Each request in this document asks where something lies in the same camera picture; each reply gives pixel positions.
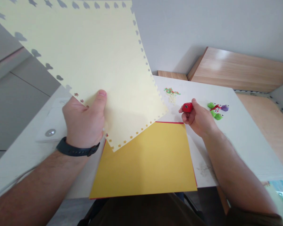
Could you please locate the person's left hand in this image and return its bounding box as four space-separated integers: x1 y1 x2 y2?
62 89 108 149

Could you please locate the person's right hand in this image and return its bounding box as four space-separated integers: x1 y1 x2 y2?
179 98 222 139

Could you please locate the pale yellow punched paper sheet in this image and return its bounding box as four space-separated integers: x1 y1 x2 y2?
0 0 168 153

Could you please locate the red paper sheet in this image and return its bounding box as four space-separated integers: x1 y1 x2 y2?
89 121 198 200

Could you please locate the white device with round button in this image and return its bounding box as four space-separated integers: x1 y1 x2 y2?
35 96 71 143

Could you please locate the pile of paper confetti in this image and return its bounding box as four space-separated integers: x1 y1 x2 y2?
164 87 181 104

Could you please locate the golden yellow paper sheet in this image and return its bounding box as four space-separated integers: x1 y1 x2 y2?
89 122 198 199

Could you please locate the person's body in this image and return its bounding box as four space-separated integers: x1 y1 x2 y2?
78 192 230 226

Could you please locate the pale green sheet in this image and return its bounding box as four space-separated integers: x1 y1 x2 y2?
262 180 283 226

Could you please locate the wooden bed frame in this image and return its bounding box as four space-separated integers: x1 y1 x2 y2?
187 46 283 94

